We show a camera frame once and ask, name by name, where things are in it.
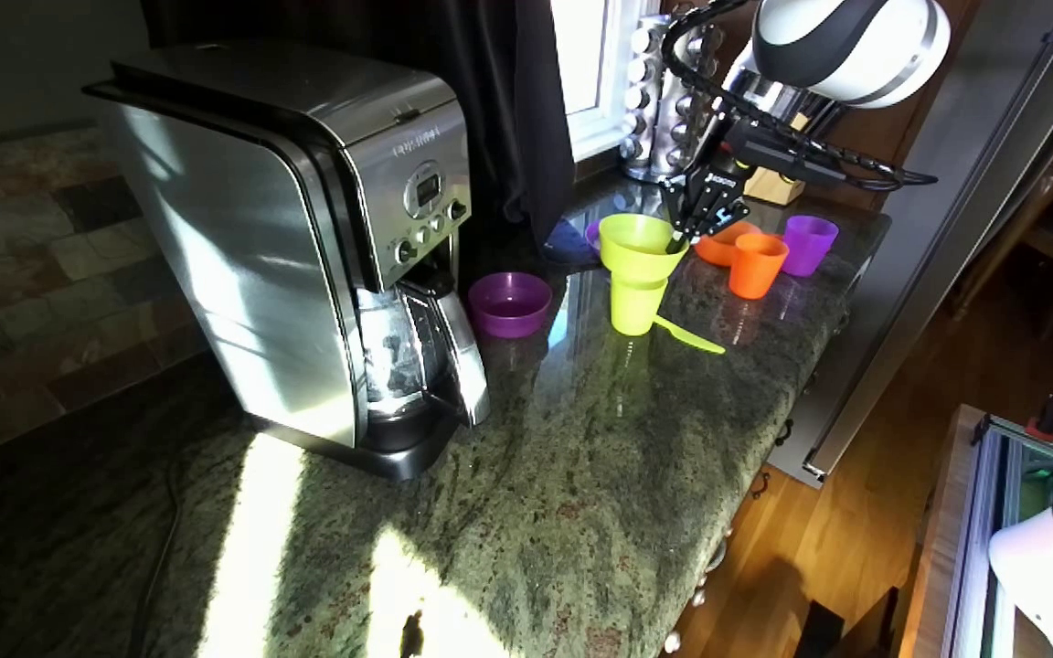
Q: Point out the wooden knife block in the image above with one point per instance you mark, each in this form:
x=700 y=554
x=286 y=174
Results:
x=776 y=184

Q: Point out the stainless steel coffee maker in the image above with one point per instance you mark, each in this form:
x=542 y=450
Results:
x=257 y=233

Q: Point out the orange plastic bowl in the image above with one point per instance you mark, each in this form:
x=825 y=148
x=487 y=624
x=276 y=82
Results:
x=714 y=249

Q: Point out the orange plastic cup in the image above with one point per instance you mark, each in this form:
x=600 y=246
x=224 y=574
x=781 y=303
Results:
x=753 y=268

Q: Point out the small blue plastic cup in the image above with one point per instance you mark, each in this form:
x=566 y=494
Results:
x=566 y=244

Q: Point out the white window frame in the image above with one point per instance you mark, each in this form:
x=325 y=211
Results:
x=593 y=76

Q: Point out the metal spice jar rack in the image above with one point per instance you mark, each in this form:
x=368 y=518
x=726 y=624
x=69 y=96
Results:
x=655 y=111

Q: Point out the yellow-green cup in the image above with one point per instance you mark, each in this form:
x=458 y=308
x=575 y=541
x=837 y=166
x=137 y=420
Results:
x=636 y=249

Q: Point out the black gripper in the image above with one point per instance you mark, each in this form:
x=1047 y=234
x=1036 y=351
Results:
x=711 y=189

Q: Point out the yellow plastic knife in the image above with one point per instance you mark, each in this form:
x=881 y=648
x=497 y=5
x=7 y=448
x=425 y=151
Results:
x=697 y=338

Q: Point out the grey steel refrigerator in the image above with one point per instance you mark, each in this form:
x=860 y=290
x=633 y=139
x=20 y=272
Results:
x=914 y=317

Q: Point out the glass coffee carafe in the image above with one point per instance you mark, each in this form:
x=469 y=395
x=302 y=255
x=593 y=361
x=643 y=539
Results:
x=410 y=351

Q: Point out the yellow plastic cup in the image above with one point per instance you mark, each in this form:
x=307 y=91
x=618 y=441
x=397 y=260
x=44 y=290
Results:
x=636 y=313

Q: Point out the grey storage bin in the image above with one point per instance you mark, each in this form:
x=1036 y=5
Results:
x=965 y=534

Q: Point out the purple plastic cup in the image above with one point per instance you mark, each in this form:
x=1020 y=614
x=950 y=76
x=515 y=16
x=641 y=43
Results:
x=809 y=244

